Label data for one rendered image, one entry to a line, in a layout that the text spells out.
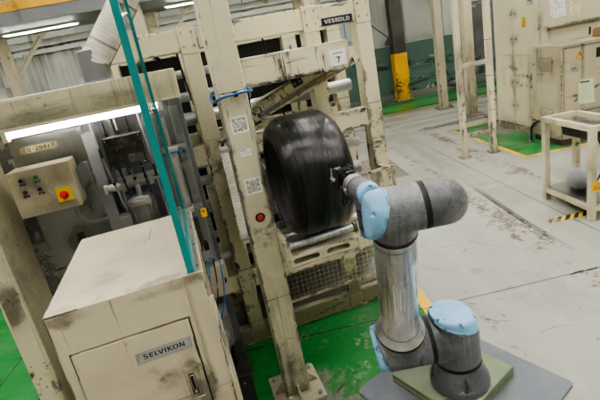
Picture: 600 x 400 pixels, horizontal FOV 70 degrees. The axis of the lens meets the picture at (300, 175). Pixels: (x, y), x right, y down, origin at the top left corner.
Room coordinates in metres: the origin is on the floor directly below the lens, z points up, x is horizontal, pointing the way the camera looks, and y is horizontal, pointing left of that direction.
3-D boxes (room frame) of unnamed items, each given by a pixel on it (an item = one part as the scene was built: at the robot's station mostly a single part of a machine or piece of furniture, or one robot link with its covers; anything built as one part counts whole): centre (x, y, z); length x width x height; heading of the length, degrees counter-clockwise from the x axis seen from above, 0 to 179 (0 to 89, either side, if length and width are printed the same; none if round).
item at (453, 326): (1.16, -0.39, 0.82); 0.17 x 0.15 x 0.18; 88
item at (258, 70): (2.36, -0.05, 1.71); 0.61 x 0.25 x 0.15; 104
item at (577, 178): (3.46, -2.44, 0.40); 0.60 x 0.35 x 0.80; 4
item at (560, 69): (5.42, -3.76, 0.62); 0.91 x 0.58 x 1.25; 94
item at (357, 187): (1.45, -0.22, 1.25); 0.12 x 0.09 x 0.10; 14
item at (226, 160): (1.91, 0.31, 1.19); 0.05 x 0.04 x 0.48; 14
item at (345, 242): (1.90, -0.04, 0.84); 0.36 x 0.09 x 0.06; 104
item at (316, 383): (1.96, 0.24, 0.02); 0.27 x 0.27 x 0.04; 14
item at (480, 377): (1.16, -0.40, 0.69); 0.19 x 0.19 x 0.10
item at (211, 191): (2.73, 0.59, 0.61); 0.33 x 0.06 x 0.86; 14
